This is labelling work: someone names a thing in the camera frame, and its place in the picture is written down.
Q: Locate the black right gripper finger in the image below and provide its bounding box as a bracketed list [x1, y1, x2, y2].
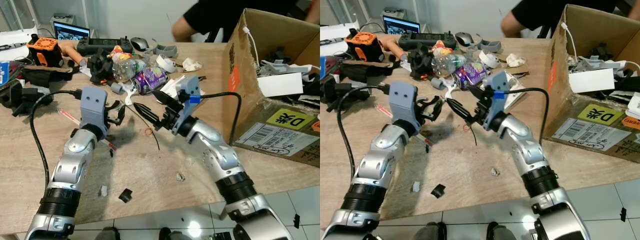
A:
[446, 97, 478, 123]
[152, 89, 184, 114]
[468, 84, 496, 105]
[130, 104, 165, 129]

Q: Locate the white paper wrapper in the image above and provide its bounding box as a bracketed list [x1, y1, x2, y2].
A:
[499, 72, 527, 110]
[159, 75, 207, 102]

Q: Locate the white plastic spoon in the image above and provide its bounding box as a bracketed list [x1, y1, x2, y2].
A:
[122, 82, 139, 106]
[442, 79, 459, 99]

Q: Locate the purple drink can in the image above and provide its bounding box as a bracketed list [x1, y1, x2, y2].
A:
[453, 62, 489, 91]
[132, 67, 167, 96]

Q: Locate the white tape roll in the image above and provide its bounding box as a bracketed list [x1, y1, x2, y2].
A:
[478, 49, 499, 70]
[155, 53, 176, 74]

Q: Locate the clear plastic bottle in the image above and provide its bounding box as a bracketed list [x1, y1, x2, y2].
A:
[432, 52, 469, 79]
[112, 58, 147, 84]

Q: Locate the red and clear pen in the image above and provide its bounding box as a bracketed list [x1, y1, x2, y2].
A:
[375, 103, 433, 148]
[57, 107, 119, 152]

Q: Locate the black gear-shaped part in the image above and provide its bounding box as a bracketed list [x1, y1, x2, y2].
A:
[88, 52, 116, 84]
[408, 47, 436, 81]

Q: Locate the crumpled white tissue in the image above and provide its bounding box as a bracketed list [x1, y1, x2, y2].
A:
[505, 52, 527, 69]
[181, 57, 204, 72]

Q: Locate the colourful snack wrapper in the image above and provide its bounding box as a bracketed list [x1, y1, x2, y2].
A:
[108, 44, 132, 64]
[430, 39, 454, 59]

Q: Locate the grey computer mouse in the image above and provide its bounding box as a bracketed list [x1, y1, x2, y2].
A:
[130, 37, 150, 53]
[455, 31, 475, 47]

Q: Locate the black game controller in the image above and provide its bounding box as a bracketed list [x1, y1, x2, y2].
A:
[398, 32, 459, 51]
[75, 37, 134, 56]

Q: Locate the black spare gripper assembly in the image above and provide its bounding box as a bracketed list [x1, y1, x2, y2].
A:
[0, 79, 54, 119]
[322, 74, 372, 114]

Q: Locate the open laptop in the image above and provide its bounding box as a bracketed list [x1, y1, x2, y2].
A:
[382, 14, 422, 36]
[52, 20, 91, 42]

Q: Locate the orange and black device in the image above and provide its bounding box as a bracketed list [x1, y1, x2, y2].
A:
[345, 30, 385, 64]
[25, 33, 65, 69]

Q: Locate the person in black shirt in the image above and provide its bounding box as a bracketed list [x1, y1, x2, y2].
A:
[501, 0, 640, 39]
[172, 0, 321, 44]

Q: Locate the large brown cardboard box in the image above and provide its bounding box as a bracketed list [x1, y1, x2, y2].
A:
[541, 3, 640, 167]
[222, 7, 321, 169]

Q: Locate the white carton box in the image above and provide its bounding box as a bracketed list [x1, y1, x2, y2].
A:
[568, 68, 616, 95]
[257, 72, 305, 99]

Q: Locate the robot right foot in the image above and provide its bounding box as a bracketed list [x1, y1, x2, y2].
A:
[158, 227, 201, 240]
[487, 222, 521, 240]

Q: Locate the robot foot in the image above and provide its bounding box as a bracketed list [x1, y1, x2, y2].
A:
[487, 222, 521, 240]
[158, 227, 201, 240]
[414, 222, 446, 240]
[94, 227, 121, 240]

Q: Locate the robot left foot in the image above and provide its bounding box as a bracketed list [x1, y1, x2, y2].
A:
[94, 227, 121, 240]
[414, 222, 446, 240]

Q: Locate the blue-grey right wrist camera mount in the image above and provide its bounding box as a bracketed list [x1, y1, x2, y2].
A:
[174, 75, 202, 134]
[483, 70, 511, 132]

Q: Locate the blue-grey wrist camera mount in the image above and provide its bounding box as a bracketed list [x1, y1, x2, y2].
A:
[483, 70, 511, 132]
[388, 81, 419, 137]
[80, 86, 109, 139]
[174, 75, 202, 134]

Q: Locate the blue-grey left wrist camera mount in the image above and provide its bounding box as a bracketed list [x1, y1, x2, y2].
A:
[388, 81, 419, 137]
[80, 86, 109, 139]

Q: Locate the grey plastic bracket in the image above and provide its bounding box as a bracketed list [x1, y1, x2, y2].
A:
[154, 43, 179, 57]
[477, 39, 503, 54]

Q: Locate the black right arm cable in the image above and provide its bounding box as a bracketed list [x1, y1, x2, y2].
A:
[506, 87, 551, 143]
[199, 91, 244, 147]

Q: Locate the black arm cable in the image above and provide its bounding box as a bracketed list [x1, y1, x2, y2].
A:
[199, 91, 244, 147]
[336, 85, 392, 186]
[506, 87, 551, 143]
[28, 89, 84, 193]

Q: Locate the tan rubber handle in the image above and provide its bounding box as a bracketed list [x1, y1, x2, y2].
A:
[59, 40, 89, 66]
[382, 37, 409, 61]

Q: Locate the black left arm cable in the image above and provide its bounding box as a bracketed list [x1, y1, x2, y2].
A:
[28, 89, 84, 193]
[336, 85, 392, 186]

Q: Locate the white charging cable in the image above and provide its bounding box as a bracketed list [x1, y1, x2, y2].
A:
[560, 22, 579, 64]
[243, 27, 261, 66]

